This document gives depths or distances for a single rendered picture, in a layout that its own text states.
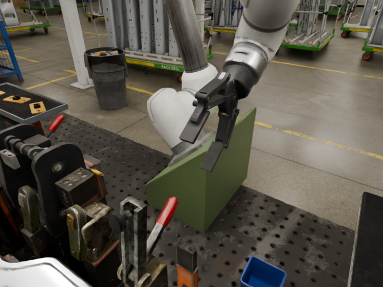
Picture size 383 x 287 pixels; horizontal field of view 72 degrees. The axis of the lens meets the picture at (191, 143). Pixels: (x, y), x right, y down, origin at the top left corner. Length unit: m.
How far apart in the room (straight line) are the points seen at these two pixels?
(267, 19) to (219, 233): 0.74
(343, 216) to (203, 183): 1.60
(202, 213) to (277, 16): 0.66
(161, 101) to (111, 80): 2.53
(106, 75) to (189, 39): 2.51
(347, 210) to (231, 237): 1.49
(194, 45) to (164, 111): 0.28
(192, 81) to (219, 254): 0.65
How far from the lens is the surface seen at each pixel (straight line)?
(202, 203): 0.92
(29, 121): 0.87
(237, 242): 1.02
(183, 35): 1.07
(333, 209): 2.34
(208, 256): 0.97
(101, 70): 3.47
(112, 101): 3.64
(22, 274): 0.68
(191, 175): 0.87
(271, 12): 0.57
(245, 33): 0.63
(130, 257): 0.49
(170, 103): 1.01
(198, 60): 1.09
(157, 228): 0.51
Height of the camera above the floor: 1.50
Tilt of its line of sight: 32 degrees down
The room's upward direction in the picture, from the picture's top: straight up
